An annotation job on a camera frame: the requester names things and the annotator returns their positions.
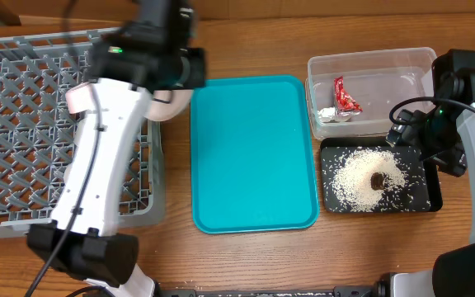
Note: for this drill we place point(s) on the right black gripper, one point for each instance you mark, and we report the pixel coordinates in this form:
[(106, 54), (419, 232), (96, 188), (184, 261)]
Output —
[(404, 130)]

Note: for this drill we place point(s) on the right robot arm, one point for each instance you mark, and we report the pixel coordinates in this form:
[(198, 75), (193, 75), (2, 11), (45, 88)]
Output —
[(453, 273)]

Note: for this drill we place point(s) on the black tray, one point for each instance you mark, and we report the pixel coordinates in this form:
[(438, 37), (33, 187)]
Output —
[(427, 198)]

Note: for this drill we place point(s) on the red snack wrapper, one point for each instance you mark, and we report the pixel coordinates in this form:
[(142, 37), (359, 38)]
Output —
[(344, 101)]

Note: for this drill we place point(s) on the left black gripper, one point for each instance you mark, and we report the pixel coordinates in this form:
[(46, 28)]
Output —
[(196, 68)]

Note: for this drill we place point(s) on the grey plastic dish rack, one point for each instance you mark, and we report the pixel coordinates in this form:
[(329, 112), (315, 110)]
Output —
[(37, 132)]

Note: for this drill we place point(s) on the clear plastic bin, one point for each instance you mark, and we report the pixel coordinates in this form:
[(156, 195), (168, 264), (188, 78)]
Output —
[(378, 80)]

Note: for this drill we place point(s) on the pile of rice grains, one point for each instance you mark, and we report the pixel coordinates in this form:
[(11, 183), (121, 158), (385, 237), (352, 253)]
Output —
[(361, 177)]

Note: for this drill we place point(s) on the large white plate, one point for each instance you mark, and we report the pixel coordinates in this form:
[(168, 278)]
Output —
[(168, 104)]

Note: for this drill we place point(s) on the small pink bowl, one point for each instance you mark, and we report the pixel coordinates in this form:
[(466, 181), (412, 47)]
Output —
[(76, 98)]

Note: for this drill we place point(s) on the teal serving tray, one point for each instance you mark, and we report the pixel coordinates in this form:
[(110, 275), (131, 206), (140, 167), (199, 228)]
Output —
[(252, 163)]

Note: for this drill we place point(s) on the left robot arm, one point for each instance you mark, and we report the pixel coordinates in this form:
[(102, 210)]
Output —
[(144, 70)]

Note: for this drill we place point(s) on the brown food scrap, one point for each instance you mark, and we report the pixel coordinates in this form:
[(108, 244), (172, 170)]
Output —
[(379, 181)]

